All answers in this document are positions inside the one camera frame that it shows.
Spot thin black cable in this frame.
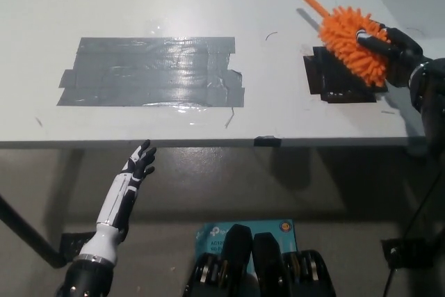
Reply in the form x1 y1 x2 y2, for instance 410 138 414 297
381 168 445 297

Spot black robot body blocks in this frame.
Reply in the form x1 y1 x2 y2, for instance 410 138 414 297
183 223 337 297

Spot grey duct tape patch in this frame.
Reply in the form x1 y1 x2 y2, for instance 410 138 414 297
56 36 245 109

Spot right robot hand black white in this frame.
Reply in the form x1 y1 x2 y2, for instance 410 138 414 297
355 26 428 88

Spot orange microfibre duster with handle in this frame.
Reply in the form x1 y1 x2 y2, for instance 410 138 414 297
292 0 390 88

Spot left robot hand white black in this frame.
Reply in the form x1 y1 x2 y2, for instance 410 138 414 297
79 138 158 265

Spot black metal table leg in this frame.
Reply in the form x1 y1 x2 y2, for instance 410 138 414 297
0 192 67 270

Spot teal router cardboard box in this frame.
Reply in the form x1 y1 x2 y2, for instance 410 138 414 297
194 219 298 274

